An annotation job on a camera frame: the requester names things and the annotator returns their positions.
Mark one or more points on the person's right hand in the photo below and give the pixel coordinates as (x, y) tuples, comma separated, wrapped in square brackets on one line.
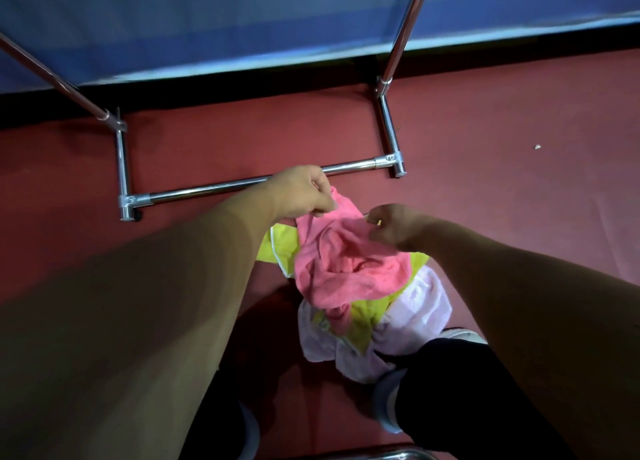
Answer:
[(397, 227)]

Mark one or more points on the person's left hand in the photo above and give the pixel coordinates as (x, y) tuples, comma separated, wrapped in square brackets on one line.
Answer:
[(300, 192)]

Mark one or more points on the pink towel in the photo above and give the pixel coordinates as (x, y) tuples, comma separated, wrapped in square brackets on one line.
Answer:
[(345, 264)]

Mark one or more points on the metal towel rack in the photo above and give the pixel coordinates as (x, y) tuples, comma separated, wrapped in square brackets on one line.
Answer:
[(220, 188)]

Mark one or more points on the white printed towel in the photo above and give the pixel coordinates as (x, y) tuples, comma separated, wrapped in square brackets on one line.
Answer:
[(415, 314)]

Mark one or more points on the yellow towel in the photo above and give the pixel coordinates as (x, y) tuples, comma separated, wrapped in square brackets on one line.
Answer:
[(367, 314)]

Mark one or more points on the person's right forearm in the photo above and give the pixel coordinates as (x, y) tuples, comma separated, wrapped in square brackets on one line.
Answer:
[(550, 334)]

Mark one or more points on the person's left forearm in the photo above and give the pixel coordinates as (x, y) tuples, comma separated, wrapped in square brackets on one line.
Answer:
[(130, 339)]

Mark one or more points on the person's right shoe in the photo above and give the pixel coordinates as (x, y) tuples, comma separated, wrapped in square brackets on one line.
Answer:
[(387, 399)]

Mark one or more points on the person's shoe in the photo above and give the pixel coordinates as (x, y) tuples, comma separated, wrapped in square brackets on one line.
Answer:
[(387, 399), (250, 432)]

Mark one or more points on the person's black trousers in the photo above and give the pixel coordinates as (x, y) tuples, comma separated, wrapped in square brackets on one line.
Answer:
[(475, 399)]

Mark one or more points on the person's left shoe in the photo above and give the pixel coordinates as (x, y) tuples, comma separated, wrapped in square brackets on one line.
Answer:
[(250, 432)]

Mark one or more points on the blue banner with white characters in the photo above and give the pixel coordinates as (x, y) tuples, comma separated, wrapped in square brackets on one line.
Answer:
[(250, 19)]

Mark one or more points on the chrome tube frame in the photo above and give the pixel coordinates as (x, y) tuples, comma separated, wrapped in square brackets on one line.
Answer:
[(390, 454)]

